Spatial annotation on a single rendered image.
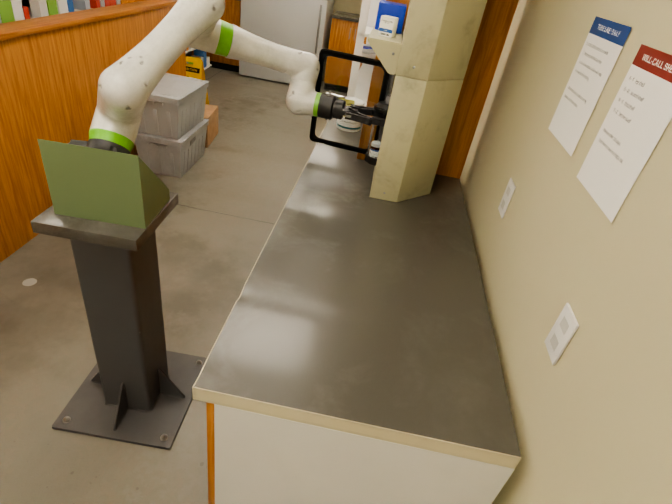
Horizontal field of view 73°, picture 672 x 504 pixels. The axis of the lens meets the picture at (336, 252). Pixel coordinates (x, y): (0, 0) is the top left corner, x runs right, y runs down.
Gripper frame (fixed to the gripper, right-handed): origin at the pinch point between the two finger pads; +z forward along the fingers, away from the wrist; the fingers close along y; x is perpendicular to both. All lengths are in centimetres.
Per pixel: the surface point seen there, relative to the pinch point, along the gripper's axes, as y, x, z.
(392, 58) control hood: -15.3, -24.8, -1.2
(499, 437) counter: -113, 28, 42
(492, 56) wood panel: 24, -26, 36
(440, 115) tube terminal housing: -5.5, -7.2, 20.2
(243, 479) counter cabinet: -119, 59, -11
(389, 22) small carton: -7.2, -34.3, -5.1
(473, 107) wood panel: 23.6, -5.7, 35.2
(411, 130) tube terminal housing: -14.6, -2.2, 10.9
